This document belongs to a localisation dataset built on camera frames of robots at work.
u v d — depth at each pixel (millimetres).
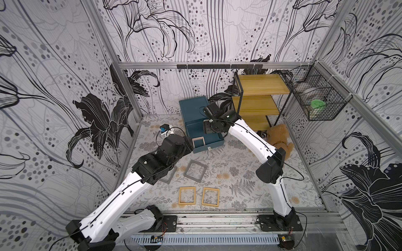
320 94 782
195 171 907
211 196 818
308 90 804
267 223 712
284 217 617
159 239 720
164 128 576
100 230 368
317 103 784
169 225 732
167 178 882
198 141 864
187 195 819
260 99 1041
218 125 579
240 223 743
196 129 911
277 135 938
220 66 928
